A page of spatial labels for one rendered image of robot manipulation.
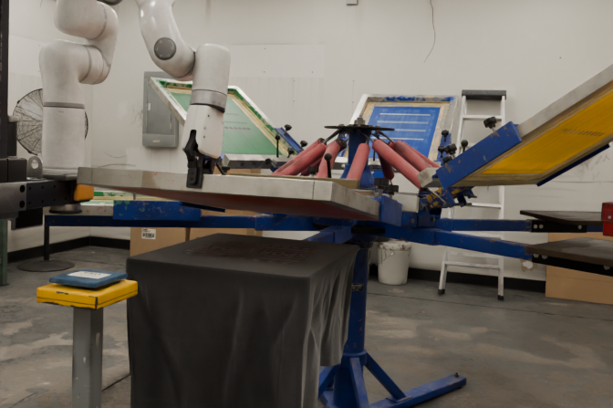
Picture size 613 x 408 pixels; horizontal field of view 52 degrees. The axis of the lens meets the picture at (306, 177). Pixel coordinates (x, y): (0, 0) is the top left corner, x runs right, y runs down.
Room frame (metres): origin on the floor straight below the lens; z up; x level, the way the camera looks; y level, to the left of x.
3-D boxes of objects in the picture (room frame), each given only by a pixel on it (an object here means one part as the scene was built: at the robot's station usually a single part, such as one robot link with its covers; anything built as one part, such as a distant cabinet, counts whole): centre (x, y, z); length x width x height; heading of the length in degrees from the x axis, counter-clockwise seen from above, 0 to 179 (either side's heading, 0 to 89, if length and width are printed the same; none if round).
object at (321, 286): (1.54, -0.07, 0.74); 0.46 x 0.04 x 0.42; 162
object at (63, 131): (1.51, 0.60, 1.21); 0.16 x 0.13 x 0.15; 74
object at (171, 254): (1.60, 0.13, 0.95); 0.48 x 0.44 x 0.01; 162
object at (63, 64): (1.52, 0.58, 1.37); 0.13 x 0.10 x 0.16; 153
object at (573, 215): (2.80, -0.87, 0.91); 1.34 x 0.40 x 0.08; 102
